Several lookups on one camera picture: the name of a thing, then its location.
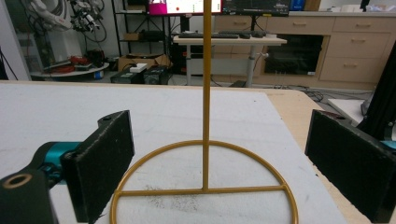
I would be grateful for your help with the dark monitor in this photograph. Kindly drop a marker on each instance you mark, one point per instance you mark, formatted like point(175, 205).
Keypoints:
point(255, 6)

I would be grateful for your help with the black metal shelf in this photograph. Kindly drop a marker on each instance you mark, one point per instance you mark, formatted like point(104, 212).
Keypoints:
point(137, 34)

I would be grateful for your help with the gold metal stand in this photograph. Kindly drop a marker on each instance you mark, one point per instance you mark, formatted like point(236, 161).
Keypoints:
point(205, 124)

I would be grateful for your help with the black computer case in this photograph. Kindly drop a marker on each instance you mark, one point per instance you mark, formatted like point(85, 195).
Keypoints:
point(141, 76)

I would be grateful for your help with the white standing desk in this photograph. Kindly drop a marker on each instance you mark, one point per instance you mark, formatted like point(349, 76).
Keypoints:
point(230, 49)

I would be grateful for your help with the cardboard box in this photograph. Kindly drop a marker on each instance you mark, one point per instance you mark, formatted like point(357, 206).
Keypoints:
point(140, 60)

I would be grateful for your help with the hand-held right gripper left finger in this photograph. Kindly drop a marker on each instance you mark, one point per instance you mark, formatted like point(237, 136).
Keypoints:
point(99, 168)

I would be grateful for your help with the wooden cabinet with drawers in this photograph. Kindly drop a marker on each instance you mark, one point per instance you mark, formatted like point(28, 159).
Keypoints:
point(355, 43)

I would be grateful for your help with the black keyboard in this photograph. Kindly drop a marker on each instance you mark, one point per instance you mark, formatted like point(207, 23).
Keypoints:
point(218, 35)

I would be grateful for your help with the monitor with pink screen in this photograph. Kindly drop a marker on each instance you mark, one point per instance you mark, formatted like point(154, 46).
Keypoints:
point(183, 6)

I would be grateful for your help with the white felt mat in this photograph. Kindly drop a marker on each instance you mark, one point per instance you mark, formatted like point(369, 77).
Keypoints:
point(162, 115)

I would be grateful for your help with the round white platform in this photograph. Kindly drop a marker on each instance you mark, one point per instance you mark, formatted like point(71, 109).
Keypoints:
point(68, 72)

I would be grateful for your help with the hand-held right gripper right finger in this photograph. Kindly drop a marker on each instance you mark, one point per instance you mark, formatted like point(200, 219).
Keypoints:
point(351, 160)

